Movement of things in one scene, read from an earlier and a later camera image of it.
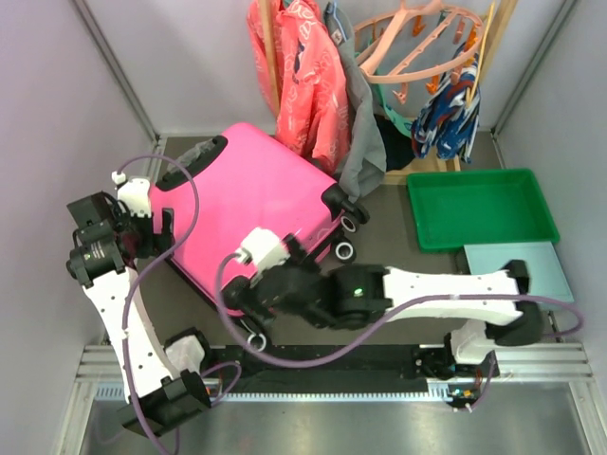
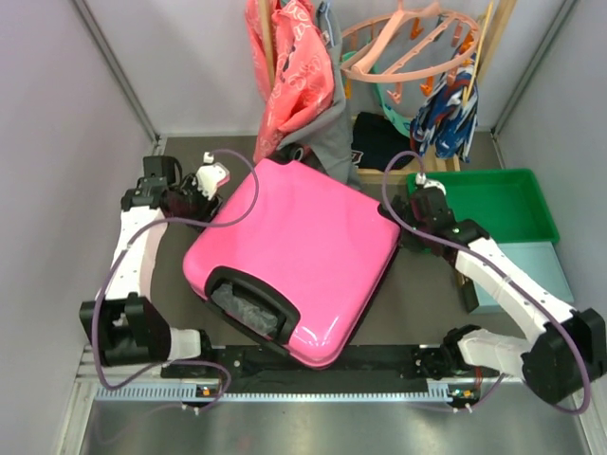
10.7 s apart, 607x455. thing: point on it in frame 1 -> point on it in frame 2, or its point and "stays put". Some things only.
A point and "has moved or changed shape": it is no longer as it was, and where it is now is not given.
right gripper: [298, 260] -> [412, 244]
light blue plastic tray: [547, 277] stays put
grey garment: [367, 156] -> [330, 141]
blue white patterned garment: [449, 124] stays put
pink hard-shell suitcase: [250, 179] has moved or changed shape
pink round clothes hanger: [423, 40] stays put
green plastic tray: [452, 208] stays put
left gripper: [156, 244] -> [209, 208]
